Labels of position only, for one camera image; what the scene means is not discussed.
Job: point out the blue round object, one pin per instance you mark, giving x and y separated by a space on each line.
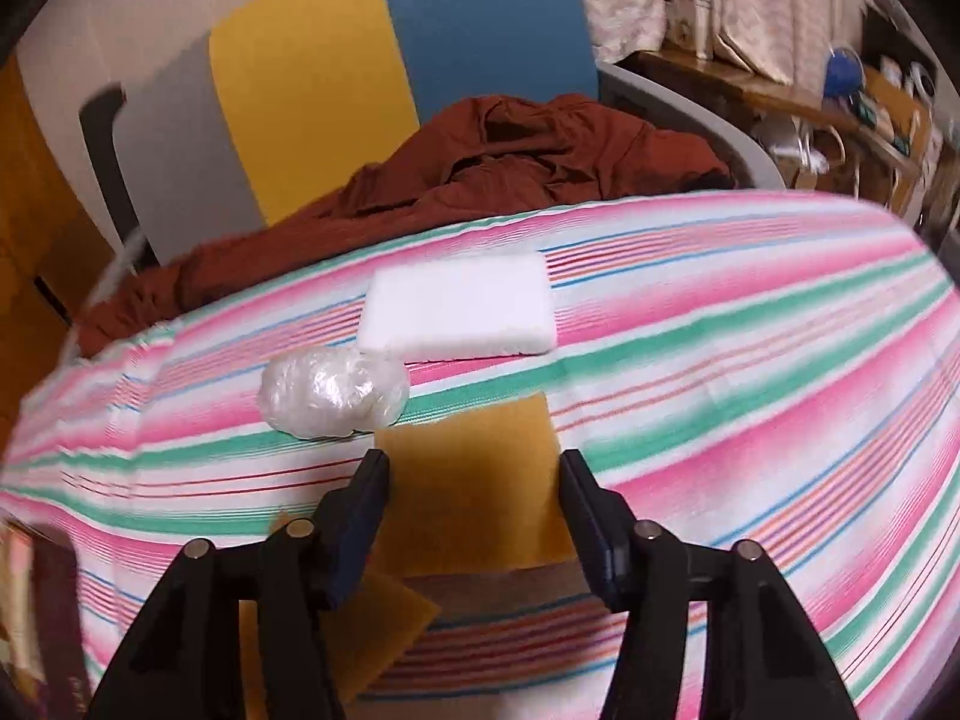
844 71

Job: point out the white foam pad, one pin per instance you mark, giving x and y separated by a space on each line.
457 304

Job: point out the white box on shelf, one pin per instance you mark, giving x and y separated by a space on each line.
686 19

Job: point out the wooden shelf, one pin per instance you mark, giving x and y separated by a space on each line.
750 90

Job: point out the yellow wooden board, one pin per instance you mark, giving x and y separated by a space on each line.
37 240

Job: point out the brown cardboard box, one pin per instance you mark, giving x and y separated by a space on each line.
900 112

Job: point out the grey yellow blue headboard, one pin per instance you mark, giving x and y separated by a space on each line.
315 75

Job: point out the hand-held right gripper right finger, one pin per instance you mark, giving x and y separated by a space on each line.
592 525

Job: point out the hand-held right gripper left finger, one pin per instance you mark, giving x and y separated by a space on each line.
358 517

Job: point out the rust brown cloth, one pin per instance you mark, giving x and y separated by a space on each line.
487 165

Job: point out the grey bed frame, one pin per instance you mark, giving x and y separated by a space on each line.
675 112

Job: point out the white plastic bag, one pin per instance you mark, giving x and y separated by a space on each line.
330 394

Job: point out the dark maroon packet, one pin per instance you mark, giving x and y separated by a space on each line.
52 615

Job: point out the large yellow sponge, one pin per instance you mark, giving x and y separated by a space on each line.
465 487

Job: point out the striped blanket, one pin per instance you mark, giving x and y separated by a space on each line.
712 360

